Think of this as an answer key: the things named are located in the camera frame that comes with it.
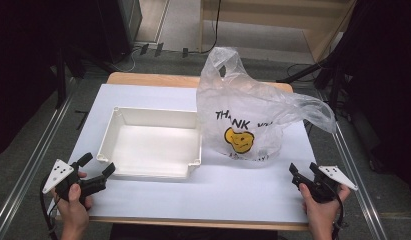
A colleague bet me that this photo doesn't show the white table board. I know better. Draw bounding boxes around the white table board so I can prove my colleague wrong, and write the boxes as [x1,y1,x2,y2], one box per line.
[47,83,318,224]

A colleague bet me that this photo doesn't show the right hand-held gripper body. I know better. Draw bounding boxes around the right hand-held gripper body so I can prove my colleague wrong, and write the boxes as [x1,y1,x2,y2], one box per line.
[291,165,359,204]

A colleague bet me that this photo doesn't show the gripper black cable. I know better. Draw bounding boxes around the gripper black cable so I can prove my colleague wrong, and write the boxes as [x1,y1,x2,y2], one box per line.
[330,189,348,240]
[39,175,60,240]

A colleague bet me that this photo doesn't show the white floor cable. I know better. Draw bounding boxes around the white floor cable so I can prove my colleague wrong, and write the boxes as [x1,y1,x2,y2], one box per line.
[116,46,142,73]

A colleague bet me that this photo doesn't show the black hanging cable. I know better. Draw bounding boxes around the black hanging cable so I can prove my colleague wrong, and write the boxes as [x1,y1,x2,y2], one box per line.
[200,0,223,55]

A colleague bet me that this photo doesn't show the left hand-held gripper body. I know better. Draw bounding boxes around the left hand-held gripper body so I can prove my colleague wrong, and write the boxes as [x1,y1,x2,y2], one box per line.
[42,159,96,205]

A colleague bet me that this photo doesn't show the person's right hand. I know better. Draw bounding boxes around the person's right hand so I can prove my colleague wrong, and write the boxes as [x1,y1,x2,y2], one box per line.
[298,182,352,234]

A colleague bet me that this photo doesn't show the aluminium floor rail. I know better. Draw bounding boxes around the aluminium floor rail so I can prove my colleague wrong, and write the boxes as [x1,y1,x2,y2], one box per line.
[0,96,73,240]
[317,89,390,240]

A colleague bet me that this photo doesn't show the wooden table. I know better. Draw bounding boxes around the wooden table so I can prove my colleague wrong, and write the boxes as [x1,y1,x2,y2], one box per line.
[53,71,311,232]

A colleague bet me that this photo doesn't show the white plastic bin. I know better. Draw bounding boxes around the white plastic bin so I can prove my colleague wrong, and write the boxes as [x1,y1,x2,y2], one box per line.
[96,106,203,179]

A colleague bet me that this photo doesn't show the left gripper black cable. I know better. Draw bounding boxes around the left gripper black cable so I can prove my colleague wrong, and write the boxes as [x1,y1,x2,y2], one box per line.
[39,175,60,240]

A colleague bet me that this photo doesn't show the black cabinet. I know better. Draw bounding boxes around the black cabinet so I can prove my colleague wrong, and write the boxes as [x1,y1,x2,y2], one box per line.
[94,0,143,64]

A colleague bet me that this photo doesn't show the black tripod stand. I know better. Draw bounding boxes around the black tripod stand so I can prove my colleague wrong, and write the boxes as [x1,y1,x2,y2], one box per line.
[276,54,349,122]

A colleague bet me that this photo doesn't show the light wooden shelf frame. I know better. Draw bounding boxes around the light wooden shelf frame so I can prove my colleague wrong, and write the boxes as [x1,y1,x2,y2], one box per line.
[198,0,358,64]

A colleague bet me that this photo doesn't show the person's left hand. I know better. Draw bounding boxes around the person's left hand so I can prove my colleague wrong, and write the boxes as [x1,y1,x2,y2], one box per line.
[50,171,94,234]

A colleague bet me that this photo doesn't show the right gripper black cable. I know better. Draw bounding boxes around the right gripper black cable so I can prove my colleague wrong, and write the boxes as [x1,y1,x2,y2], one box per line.
[330,189,348,240]

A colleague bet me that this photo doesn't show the black floor cable loop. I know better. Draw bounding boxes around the black floor cable loop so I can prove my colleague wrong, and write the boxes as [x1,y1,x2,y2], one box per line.
[285,62,316,81]

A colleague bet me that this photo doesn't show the clear printed plastic bag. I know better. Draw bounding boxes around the clear printed plastic bag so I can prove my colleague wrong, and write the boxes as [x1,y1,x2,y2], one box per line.
[195,46,338,164]

